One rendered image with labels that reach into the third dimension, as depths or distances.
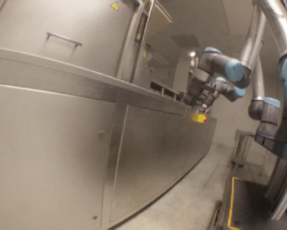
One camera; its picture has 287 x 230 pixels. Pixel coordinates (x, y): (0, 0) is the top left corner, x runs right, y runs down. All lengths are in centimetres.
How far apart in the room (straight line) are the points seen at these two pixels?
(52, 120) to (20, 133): 9
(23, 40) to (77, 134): 38
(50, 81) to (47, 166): 21
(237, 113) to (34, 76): 511
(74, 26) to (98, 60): 19
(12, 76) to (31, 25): 27
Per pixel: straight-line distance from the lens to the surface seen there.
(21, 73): 32
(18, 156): 36
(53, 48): 53
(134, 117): 49
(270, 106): 106
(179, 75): 175
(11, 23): 56
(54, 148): 36
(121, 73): 64
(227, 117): 509
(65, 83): 33
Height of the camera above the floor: 73
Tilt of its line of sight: 4 degrees down
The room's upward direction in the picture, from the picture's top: 11 degrees clockwise
